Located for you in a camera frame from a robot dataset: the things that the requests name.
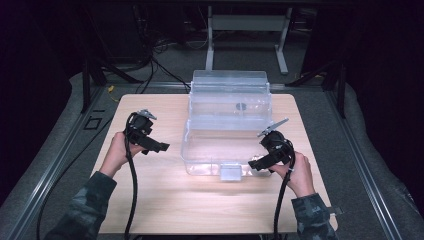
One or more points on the clear plastic tiered storage box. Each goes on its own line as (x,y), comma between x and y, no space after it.
(228,133)

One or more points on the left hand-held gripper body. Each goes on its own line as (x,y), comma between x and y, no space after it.
(140,128)

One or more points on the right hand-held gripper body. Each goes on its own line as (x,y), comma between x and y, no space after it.
(278,146)

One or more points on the grey table edge clamp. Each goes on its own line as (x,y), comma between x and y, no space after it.
(335,210)

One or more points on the white metal stand frame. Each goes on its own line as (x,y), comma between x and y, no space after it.
(247,23)

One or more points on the black metal stand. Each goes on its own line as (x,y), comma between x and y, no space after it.
(87,83)
(340,90)

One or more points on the aluminium rail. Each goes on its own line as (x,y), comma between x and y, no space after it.
(166,85)
(50,173)
(363,166)

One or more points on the person's right hand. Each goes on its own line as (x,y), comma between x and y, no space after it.
(300,176)

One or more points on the person's left hand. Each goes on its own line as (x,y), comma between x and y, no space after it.
(116,153)

